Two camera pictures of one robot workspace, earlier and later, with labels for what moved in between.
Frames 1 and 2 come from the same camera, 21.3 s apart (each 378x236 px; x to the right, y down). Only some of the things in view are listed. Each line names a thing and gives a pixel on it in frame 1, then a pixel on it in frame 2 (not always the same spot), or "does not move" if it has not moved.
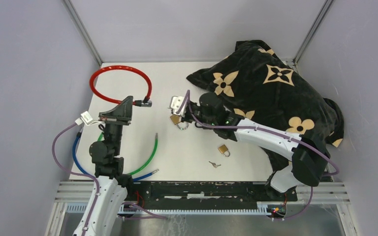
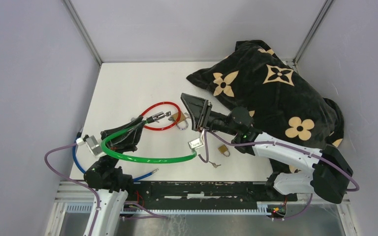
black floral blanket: x=257 y=84 does not move
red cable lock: x=144 y=103 to x=161 y=115
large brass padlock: x=176 y=120 does not move
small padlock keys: x=214 y=164 does not move
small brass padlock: x=223 y=149 does not move
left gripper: x=123 y=112 to x=126 y=140
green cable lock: x=149 y=162 to x=158 y=117
